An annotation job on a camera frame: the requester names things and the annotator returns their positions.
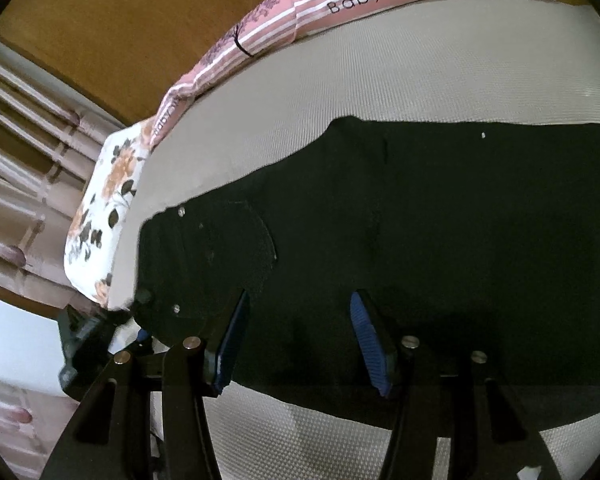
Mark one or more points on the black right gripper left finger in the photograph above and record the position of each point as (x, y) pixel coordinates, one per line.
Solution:
(127, 434)

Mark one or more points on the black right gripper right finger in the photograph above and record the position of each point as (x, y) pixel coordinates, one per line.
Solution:
(451, 418)

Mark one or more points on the black pants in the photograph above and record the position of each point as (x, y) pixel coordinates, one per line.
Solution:
(470, 237)

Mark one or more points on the pink patterned curtain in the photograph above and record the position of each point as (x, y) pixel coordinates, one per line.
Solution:
(49, 141)

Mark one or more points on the brown wooden headboard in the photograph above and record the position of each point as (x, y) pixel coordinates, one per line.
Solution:
(121, 54)

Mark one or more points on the beige textured bed sheet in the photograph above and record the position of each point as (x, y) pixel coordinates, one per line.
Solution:
(519, 61)

